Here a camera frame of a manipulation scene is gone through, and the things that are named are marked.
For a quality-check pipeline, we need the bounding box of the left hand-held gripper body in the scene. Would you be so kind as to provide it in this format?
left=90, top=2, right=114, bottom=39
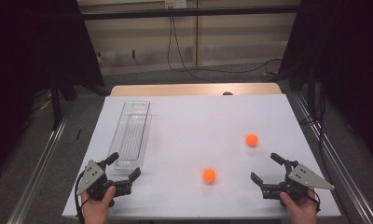
left=76, top=159, right=134, bottom=208

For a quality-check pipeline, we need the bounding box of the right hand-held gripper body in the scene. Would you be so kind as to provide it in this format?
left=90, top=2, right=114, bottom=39
left=260, top=160, right=336, bottom=206

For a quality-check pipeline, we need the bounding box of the clear plastic container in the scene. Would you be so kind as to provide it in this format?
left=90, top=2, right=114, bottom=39
left=107, top=100, right=153, bottom=174

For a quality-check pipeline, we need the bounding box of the orange ball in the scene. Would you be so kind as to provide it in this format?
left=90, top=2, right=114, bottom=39
left=202, top=168, right=217, bottom=183
left=245, top=133, right=259, bottom=147

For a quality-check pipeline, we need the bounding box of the person's right hand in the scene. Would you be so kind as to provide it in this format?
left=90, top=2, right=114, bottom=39
left=280, top=188, right=319, bottom=224

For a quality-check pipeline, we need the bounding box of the person's left hand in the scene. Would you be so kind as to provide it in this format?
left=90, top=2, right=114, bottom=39
left=81, top=185, right=117, bottom=224

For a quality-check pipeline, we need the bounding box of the black stand leg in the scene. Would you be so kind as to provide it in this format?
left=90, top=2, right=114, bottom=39
left=48, top=76, right=64, bottom=131

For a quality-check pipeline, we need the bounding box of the black curtain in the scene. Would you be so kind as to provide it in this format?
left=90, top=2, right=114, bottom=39
left=0, top=0, right=105, bottom=180
left=277, top=0, right=373, bottom=162

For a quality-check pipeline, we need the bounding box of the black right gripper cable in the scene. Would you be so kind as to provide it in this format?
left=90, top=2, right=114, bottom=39
left=309, top=188, right=322, bottom=214

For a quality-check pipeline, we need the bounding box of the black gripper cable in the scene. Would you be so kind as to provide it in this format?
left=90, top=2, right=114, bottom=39
left=309, top=188, right=322, bottom=214
left=74, top=172, right=87, bottom=224

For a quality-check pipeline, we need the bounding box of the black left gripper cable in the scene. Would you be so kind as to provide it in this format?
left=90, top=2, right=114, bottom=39
left=74, top=172, right=87, bottom=224

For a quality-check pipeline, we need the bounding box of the aluminium floor rail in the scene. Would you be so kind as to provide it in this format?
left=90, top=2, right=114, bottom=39
left=7, top=102, right=76, bottom=224
left=291, top=92, right=373, bottom=224

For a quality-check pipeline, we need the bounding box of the yellow floor cable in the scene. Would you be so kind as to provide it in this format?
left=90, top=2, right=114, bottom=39
left=32, top=98, right=53, bottom=112

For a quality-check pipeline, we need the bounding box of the black wall cable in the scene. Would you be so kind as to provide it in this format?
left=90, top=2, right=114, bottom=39
left=172, top=17, right=283, bottom=75
left=167, top=17, right=214, bottom=83

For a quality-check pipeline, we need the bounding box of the black horizontal frame bar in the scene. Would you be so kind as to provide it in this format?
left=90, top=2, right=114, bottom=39
left=81, top=5, right=300, bottom=21

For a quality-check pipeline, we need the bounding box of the white wall socket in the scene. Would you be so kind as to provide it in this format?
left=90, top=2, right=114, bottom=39
left=165, top=0, right=187, bottom=9

